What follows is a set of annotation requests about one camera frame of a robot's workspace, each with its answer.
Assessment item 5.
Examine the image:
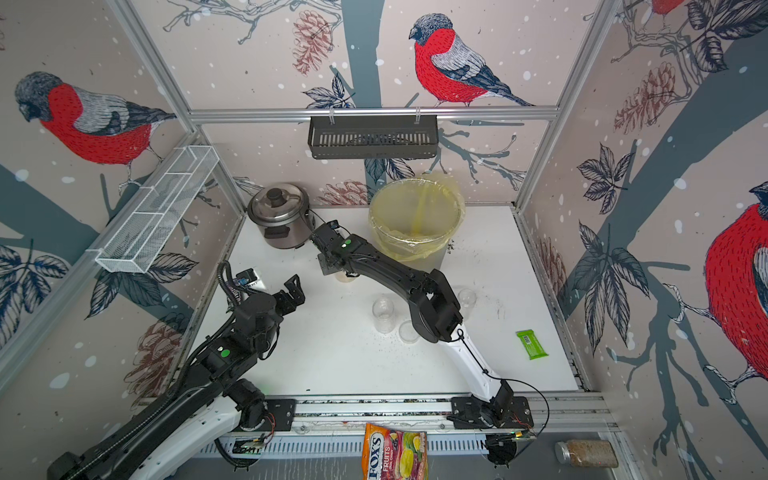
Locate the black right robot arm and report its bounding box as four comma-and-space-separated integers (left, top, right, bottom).
310, 221, 514, 429

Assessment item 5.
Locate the black hanging wire basket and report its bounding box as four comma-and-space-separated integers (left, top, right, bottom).
307, 115, 439, 160

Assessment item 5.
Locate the Fox's fruits candy bag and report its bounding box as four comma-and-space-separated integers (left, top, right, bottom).
361, 423, 428, 480

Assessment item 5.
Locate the jar lying at base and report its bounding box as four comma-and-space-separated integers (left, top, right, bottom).
554, 439, 619, 468

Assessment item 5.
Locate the white wire mesh shelf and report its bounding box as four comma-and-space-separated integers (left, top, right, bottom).
95, 145, 219, 273

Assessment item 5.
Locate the green snack packet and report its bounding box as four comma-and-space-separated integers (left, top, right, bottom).
516, 329, 548, 360

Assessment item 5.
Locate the mesh bin with yellow bag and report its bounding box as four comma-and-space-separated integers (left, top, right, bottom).
368, 174, 466, 272

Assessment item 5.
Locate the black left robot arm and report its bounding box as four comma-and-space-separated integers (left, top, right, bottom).
46, 261, 305, 479

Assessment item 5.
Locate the small clear jar with rice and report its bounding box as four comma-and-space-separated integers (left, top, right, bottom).
372, 296, 395, 335

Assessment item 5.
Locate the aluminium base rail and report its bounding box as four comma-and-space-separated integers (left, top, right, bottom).
200, 392, 618, 460

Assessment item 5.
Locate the silver rice cooker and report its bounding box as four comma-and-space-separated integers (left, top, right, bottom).
246, 183, 315, 250

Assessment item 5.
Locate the clear jar with top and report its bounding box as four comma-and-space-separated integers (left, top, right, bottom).
334, 271, 359, 283

